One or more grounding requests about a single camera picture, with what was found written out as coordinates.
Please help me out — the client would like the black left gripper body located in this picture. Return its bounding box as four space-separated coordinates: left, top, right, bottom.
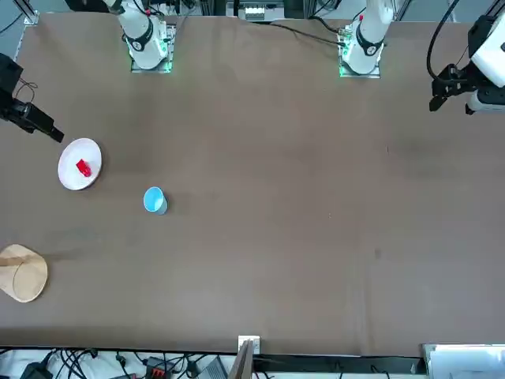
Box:
453 62 481 96

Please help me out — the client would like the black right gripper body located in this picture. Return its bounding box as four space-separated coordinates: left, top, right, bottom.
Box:
0 93 32 133

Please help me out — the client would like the blue plastic cup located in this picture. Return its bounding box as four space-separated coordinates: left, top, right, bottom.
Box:
143 186 169 216

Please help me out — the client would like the pink plate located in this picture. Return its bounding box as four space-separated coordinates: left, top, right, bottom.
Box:
58 137 103 192

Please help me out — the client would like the wooden cup rack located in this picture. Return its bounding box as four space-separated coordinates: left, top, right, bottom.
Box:
0 243 49 304

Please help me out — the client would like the white terminal box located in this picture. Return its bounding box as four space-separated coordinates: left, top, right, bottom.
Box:
238 0 285 23

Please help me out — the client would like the long black power adapter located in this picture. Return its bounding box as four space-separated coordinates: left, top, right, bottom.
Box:
19 361 54 379

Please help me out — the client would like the grey metal tray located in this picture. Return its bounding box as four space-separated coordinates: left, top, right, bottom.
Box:
420 342 505 379

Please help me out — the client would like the black red power strip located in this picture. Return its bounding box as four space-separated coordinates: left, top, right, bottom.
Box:
144 357 166 379

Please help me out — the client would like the ribbed black power brick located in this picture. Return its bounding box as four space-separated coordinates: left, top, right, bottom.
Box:
200 357 230 379

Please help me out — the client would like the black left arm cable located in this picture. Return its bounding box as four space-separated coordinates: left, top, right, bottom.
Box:
425 0 462 80

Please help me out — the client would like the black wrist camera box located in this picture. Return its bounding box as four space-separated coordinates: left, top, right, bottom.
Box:
0 53 24 99

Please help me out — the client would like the aluminium frame rail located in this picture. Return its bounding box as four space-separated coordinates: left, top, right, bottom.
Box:
15 0 40 27

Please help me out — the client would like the black table cable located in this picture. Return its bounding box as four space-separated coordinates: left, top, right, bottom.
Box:
252 19 346 47

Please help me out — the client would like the black cable duct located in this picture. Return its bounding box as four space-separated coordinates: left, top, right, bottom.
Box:
252 354 423 374

